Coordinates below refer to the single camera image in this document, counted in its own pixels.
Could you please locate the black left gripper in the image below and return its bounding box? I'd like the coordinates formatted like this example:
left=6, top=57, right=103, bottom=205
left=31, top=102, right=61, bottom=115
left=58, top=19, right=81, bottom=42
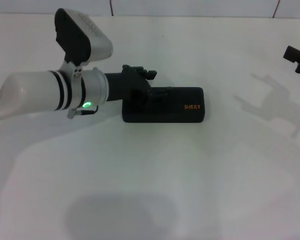
left=104, top=64, right=173, bottom=103

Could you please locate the black glasses case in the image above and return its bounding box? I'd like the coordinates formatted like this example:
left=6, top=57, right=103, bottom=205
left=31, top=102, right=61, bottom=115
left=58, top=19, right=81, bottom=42
left=121, top=86, right=206, bottom=124

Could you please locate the left wrist black plug cable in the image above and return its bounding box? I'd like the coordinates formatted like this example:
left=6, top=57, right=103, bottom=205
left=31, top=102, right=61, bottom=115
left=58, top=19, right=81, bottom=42
left=67, top=104, right=99, bottom=120

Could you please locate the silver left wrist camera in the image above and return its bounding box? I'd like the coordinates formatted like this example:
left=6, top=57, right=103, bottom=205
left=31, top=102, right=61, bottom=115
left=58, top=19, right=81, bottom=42
left=55, top=8, right=114, bottom=65

